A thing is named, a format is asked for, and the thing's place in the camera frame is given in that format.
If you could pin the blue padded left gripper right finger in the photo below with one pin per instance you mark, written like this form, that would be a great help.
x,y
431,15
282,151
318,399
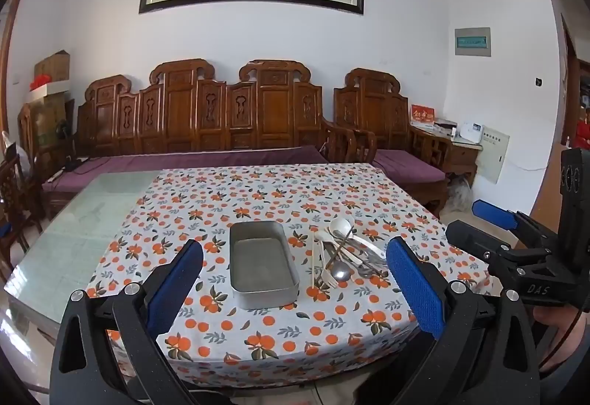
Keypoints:
x,y
471,348

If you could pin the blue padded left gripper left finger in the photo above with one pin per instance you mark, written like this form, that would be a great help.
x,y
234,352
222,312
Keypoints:
x,y
84,368

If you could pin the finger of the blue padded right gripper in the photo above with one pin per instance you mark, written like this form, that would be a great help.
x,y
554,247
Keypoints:
x,y
482,245
495,214

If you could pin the stainless steel fork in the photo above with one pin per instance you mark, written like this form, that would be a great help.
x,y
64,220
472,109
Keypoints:
x,y
367,267

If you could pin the large cream plastic spoon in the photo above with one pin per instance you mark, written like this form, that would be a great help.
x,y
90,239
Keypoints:
x,y
357,240

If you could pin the brown wooden chopstick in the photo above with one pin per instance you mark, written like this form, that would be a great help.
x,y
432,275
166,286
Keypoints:
x,y
340,229

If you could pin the cream plastic fork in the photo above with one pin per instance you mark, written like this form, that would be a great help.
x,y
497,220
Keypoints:
x,y
326,276

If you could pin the small white plastic spoon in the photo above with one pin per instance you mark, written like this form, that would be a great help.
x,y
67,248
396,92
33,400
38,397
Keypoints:
x,y
325,237

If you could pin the person's right hand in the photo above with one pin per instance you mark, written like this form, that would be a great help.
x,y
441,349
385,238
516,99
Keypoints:
x,y
570,324

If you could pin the white plastic bag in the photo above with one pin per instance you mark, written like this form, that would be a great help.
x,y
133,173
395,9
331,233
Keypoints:
x,y
460,195

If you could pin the white electrical panel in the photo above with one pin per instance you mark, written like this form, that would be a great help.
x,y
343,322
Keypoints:
x,y
491,157

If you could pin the white router device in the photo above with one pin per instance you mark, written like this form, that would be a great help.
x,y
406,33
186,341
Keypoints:
x,y
471,132

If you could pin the wooden side table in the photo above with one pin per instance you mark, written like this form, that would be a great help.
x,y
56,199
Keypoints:
x,y
452,157

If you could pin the purple armchair cushion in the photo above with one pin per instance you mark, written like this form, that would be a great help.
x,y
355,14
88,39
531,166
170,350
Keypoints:
x,y
404,168

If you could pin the red greeting card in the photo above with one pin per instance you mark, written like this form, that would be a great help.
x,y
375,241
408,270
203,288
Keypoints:
x,y
422,114

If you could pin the stainless steel spoon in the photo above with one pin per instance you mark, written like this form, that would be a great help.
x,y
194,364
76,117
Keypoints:
x,y
338,269

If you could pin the grey metal rectangular tray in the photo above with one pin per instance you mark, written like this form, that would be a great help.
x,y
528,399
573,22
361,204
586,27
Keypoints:
x,y
261,269

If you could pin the purple sofa cushion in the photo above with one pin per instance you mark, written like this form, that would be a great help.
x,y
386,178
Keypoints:
x,y
79,178

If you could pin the wooden chair left side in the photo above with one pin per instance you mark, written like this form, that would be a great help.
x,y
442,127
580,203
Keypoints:
x,y
17,211

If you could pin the carved wooden armchair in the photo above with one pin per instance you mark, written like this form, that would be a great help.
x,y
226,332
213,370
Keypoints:
x,y
370,104

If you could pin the orange floral tablecloth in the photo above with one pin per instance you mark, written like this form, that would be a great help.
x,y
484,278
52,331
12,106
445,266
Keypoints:
x,y
260,313

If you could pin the carved wooden long sofa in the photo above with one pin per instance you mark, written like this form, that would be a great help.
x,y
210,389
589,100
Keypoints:
x,y
184,109

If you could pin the cardboard box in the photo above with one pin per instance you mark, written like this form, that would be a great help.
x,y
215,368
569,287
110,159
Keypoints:
x,y
56,66

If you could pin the grey wall distribution box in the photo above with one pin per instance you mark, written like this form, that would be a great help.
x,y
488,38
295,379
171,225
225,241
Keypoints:
x,y
473,41

